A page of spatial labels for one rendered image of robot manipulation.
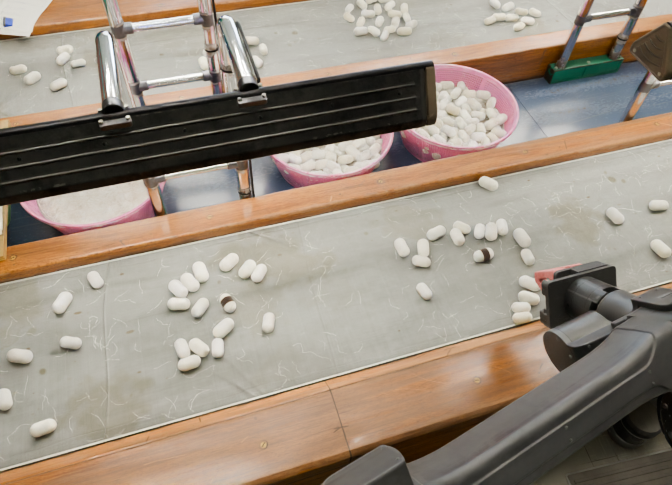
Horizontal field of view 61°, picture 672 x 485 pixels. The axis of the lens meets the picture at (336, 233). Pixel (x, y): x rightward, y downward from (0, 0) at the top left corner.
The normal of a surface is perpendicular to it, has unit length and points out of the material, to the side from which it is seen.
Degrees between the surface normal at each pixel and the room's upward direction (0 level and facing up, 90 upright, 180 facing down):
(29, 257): 0
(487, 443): 48
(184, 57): 0
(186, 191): 0
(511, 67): 90
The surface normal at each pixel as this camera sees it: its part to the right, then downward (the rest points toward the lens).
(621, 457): 0.04, -0.61
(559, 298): 0.27, 0.21
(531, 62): 0.30, 0.76
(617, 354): -0.40, -0.90
